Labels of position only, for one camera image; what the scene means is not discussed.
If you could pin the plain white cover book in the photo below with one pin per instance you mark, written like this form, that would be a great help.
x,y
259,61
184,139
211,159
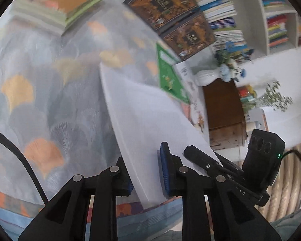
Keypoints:
x,y
145,120

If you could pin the dark ornate hardcover book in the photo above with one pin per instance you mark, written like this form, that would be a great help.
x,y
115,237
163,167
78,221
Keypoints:
x,y
188,37
163,5

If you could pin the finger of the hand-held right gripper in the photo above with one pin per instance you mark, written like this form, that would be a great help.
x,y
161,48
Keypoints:
x,y
203,159

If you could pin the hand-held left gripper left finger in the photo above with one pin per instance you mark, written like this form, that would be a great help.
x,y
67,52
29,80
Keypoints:
x,y
121,183

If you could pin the brown wooden cabinet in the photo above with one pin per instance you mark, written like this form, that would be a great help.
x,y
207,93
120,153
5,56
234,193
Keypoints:
x,y
223,105

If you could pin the blue flower bouquet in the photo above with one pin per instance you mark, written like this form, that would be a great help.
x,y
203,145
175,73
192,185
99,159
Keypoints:
x,y
225,67

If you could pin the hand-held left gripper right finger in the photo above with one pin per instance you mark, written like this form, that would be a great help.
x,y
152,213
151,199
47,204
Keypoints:
x,y
165,170

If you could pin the white bookshelf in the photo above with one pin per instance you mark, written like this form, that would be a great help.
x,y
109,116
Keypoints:
x,y
262,30

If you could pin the white book orange-robed figure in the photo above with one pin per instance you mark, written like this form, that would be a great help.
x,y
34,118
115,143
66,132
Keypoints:
x,y
194,98

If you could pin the green leafy plant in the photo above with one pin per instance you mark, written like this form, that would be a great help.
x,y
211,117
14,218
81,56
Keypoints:
x,y
276,98

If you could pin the stack of picture books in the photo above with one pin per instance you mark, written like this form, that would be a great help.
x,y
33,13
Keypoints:
x,y
60,0

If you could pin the bright green book white label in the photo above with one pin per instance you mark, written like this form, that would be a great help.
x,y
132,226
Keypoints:
x,y
168,77

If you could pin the white vase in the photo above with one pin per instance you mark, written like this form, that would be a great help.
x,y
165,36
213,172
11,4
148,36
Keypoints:
x,y
207,77

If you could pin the person's right forearm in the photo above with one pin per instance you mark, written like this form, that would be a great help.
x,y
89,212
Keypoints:
x,y
291,226

